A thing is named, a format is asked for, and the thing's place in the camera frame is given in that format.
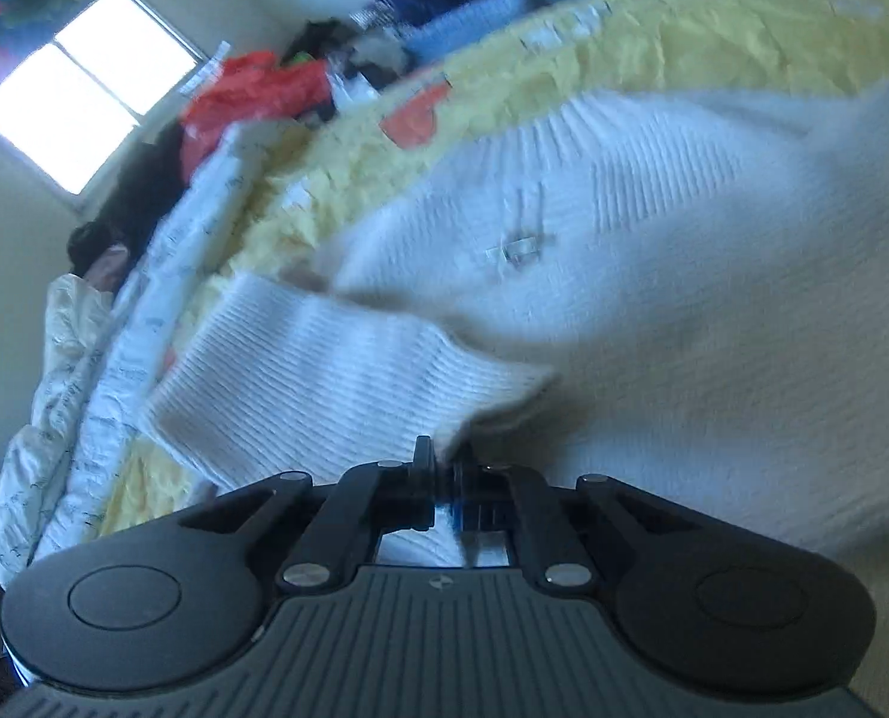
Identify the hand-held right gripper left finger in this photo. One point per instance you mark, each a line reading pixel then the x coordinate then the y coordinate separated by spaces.
pixel 419 492

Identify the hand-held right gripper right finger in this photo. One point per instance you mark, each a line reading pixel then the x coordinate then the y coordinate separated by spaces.
pixel 461 513

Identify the white knit sweater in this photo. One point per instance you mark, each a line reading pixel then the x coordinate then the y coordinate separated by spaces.
pixel 639 299

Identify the white printed quilt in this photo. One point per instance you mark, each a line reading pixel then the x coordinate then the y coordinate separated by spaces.
pixel 153 292

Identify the dark cloth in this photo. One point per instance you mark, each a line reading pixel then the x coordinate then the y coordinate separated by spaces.
pixel 142 194

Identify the red garment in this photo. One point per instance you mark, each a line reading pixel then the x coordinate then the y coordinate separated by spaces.
pixel 257 93

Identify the grey garment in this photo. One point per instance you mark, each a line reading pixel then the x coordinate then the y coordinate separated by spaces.
pixel 381 56

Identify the light blue garment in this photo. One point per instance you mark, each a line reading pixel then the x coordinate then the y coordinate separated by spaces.
pixel 474 19

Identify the window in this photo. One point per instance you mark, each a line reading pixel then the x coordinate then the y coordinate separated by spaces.
pixel 85 90

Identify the yellow printed bed sheet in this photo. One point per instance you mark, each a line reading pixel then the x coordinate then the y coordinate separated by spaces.
pixel 699 30

